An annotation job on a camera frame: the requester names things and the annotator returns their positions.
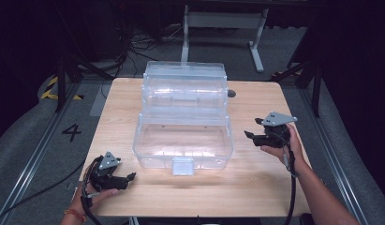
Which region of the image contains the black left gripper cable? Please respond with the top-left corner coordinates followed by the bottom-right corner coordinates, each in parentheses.
top-left (80, 157), bottom-right (104, 225)

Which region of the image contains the yellow and black floor tape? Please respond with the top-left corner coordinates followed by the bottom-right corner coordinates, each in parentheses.
top-left (39, 76), bottom-right (85, 101)

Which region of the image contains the person's left hand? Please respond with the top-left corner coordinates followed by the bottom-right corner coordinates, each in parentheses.
top-left (69, 184), bottom-right (119, 217)

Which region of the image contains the white metal desk frame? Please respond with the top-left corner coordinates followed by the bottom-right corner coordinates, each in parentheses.
top-left (179, 4), bottom-right (270, 74)

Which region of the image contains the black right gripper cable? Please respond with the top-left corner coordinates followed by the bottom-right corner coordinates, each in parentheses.
top-left (274, 130), bottom-right (298, 225)

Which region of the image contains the person's right hand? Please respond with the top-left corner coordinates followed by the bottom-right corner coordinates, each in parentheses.
top-left (260, 123), bottom-right (306, 173)

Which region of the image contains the clear plastic storage box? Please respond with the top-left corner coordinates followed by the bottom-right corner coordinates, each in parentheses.
top-left (132, 60), bottom-right (235, 177)

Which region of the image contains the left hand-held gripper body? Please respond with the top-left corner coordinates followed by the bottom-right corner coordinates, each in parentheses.
top-left (89, 151), bottom-right (129, 191)

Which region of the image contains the red and gold bracelet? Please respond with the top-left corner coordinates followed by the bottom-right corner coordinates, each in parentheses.
top-left (63, 208), bottom-right (87, 223)

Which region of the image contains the black metal stand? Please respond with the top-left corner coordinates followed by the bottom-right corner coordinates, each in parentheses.
top-left (53, 52), bottom-right (115, 113)
top-left (271, 55), bottom-right (326, 118)

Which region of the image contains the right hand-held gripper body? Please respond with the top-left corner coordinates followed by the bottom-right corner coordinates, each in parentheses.
top-left (254, 112), bottom-right (298, 148)

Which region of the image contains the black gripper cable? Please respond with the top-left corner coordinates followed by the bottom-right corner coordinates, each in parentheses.
top-left (274, 130), bottom-right (298, 225)
top-left (80, 157), bottom-right (104, 225)

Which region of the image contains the black floor cable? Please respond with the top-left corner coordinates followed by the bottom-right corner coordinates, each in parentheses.
top-left (0, 158), bottom-right (88, 223)

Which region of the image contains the tangle of black cables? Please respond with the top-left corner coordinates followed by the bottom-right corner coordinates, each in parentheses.
top-left (113, 26), bottom-right (192, 80)

